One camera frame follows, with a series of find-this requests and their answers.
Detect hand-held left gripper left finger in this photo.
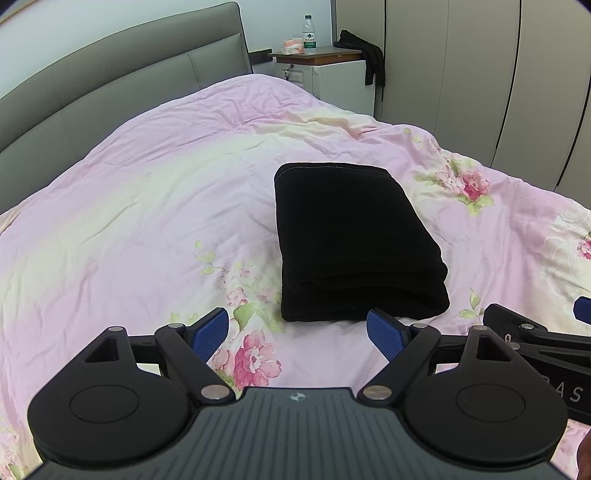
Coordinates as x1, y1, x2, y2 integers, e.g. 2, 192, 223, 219
83, 308, 230, 403

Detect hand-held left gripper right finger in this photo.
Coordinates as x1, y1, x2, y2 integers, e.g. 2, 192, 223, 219
361, 309, 511, 403

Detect black pants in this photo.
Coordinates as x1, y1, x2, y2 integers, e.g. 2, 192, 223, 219
274, 162, 451, 323

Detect pink floral blanket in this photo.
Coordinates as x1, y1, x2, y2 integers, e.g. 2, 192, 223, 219
0, 74, 591, 480

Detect white nightstand with wooden top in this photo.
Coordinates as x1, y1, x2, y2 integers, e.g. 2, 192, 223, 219
268, 46, 377, 116

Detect beige wardrobe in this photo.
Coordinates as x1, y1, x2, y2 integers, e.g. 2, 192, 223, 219
381, 0, 591, 204

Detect grey padded headboard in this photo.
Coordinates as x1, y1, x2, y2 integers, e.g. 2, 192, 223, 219
0, 1, 254, 158

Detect black garment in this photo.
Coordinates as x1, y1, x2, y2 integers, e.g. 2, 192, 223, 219
333, 30, 386, 88

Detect clear water bottle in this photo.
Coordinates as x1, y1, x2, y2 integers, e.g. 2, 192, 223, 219
302, 15, 317, 55

